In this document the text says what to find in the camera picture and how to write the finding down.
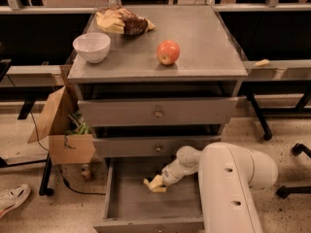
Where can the small can on floor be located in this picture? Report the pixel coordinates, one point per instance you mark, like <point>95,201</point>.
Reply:
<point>87,173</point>

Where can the grey middle drawer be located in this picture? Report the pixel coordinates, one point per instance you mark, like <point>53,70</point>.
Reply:
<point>149,146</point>

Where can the small yellow foam scrap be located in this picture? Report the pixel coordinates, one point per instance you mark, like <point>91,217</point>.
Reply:
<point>261,63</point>

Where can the grey open bottom drawer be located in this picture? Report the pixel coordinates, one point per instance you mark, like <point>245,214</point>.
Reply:
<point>130,207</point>

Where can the green items in box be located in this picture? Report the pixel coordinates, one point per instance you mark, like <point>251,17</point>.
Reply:
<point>77,125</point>

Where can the grey drawer cabinet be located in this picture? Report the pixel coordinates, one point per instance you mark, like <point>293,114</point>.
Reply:
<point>208,67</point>

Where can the white ceramic bowl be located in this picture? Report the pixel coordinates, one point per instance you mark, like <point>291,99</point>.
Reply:
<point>93,46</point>

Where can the grey top drawer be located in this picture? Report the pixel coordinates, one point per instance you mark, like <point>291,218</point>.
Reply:
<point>150,112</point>

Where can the black table leg right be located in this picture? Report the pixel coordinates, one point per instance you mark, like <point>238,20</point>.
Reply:
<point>267,135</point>

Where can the cardboard box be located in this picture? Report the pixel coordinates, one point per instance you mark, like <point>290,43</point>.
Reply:
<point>52,123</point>

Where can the black table leg left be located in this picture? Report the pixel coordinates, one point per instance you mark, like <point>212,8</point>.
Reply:
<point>45,190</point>

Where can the crumpled chip bag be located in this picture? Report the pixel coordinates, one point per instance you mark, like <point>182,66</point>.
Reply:
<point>120,20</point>

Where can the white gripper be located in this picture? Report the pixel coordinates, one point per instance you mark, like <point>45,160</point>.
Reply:
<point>168,174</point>

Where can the red apple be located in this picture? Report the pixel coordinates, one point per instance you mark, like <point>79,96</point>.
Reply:
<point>167,52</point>

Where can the white sneaker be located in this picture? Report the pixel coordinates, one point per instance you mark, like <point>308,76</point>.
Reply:
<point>12,198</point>

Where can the black table leg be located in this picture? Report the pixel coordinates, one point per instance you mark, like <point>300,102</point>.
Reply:
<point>45,190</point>
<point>267,135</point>

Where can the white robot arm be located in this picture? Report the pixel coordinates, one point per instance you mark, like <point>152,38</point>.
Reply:
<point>226,174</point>

